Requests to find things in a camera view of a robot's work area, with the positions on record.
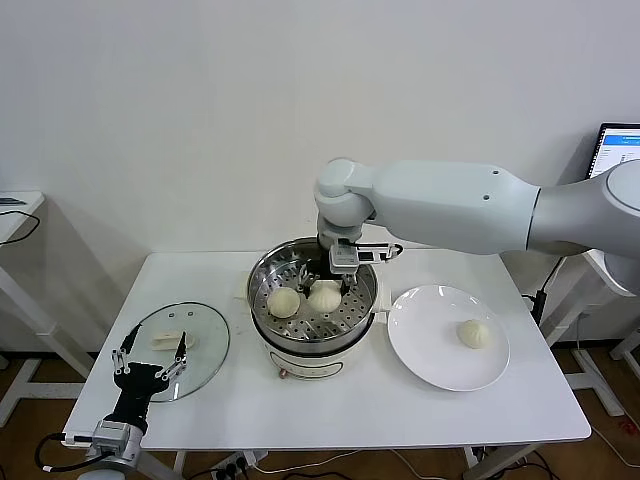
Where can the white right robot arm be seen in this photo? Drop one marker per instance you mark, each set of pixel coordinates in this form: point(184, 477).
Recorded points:
point(450, 210)

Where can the black power adapter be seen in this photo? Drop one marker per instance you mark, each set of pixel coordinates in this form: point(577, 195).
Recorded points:
point(539, 302)

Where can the white side table with laptop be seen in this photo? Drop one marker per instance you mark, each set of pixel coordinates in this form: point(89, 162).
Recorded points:
point(595, 265)

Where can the white electric cooker base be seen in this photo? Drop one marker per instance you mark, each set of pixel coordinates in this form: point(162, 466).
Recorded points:
point(305, 362)

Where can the stainless steel steamer basket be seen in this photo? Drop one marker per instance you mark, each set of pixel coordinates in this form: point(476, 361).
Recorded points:
point(350, 312)

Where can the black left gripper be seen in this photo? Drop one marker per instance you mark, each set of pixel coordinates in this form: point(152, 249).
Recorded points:
point(137, 390)

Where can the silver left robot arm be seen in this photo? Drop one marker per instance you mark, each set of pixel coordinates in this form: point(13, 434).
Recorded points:
point(136, 442)

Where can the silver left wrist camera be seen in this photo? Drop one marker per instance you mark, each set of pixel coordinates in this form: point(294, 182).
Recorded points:
point(111, 434)

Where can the white round plate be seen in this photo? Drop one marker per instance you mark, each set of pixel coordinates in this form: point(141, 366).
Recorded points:
point(425, 325)

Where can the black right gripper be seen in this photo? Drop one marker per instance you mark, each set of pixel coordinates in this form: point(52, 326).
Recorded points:
point(322, 260)

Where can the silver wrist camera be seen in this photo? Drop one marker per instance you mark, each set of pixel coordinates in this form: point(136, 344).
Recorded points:
point(342, 259)
point(111, 434)

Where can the white power strip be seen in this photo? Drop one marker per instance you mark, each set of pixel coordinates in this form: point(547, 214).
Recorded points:
point(240, 459)

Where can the white steamed baozi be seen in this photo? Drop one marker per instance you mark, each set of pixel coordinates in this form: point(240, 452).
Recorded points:
point(475, 334)
point(284, 303)
point(325, 297)

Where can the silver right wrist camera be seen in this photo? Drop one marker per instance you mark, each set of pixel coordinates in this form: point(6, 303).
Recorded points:
point(342, 259)

